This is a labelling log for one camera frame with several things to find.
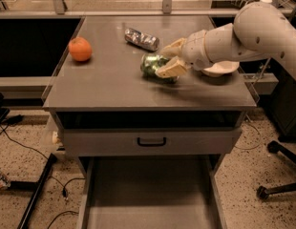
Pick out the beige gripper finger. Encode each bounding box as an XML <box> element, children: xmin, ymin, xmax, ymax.
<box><xmin>156</xmin><ymin>56</ymin><xmax>190</xmax><ymax>78</ymax></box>
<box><xmin>159</xmin><ymin>38</ymin><xmax>186</xmax><ymax>58</ymax></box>

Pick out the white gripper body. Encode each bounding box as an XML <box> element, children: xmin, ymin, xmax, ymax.
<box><xmin>181</xmin><ymin>30</ymin><xmax>213</xmax><ymax>71</ymax></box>

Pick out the crushed green can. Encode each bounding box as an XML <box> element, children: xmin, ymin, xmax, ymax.
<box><xmin>140</xmin><ymin>53</ymin><xmax>179</xmax><ymax>84</ymax></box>

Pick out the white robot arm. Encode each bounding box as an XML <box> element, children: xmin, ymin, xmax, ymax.
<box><xmin>156</xmin><ymin>2</ymin><xmax>296</xmax><ymax>81</ymax></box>

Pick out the crushed silver can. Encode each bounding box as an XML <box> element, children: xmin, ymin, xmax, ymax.
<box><xmin>124</xmin><ymin>28</ymin><xmax>159</xmax><ymax>52</ymax></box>

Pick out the grey drawer cabinet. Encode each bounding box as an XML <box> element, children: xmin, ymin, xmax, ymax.
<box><xmin>42</xmin><ymin>14</ymin><xmax>258</xmax><ymax>229</ymax></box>

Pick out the grey top drawer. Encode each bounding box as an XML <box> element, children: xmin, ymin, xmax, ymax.
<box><xmin>62</xmin><ymin>128</ymin><xmax>242</xmax><ymax>156</ymax></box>

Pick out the open grey middle drawer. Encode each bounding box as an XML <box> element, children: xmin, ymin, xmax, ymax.
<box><xmin>76</xmin><ymin>156</ymin><xmax>227</xmax><ymax>229</ymax></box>

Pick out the white paper bowl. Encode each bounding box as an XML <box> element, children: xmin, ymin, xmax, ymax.
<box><xmin>202</xmin><ymin>61</ymin><xmax>240</xmax><ymax>77</ymax></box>

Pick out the orange fruit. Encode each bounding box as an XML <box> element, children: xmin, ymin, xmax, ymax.
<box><xmin>68</xmin><ymin>37</ymin><xmax>93</xmax><ymax>62</ymax></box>

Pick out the black chair base leg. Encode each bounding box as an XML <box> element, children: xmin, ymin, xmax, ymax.
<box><xmin>256</xmin><ymin>139</ymin><xmax>296</xmax><ymax>200</ymax></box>

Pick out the black floor stand bar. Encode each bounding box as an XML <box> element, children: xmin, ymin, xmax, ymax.
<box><xmin>10</xmin><ymin>154</ymin><xmax>57</xmax><ymax>229</ymax></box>

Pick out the crumpled wrapper on floor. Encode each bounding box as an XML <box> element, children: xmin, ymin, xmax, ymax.
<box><xmin>0</xmin><ymin>171</ymin><xmax>11</xmax><ymax>190</ymax></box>

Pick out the black drawer handle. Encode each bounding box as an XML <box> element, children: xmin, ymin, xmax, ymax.
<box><xmin>137</xmin><ymin>137</ymin><xmax>167</xmax><ymax>147</ymax></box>

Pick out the black floor cable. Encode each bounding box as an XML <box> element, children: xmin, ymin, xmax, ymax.
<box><xmin>0</xmin><ymin>119</ymin><xmax>86</xmax><ymax>229</ymax></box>

